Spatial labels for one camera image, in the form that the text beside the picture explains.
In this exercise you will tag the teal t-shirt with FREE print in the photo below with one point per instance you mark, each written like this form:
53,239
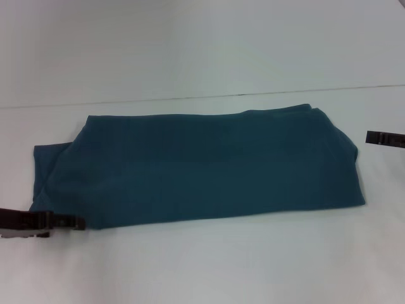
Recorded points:
196,168

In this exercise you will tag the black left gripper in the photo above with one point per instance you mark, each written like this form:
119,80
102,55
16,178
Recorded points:
17,221

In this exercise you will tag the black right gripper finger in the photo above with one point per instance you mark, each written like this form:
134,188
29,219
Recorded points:
386,141
386,135

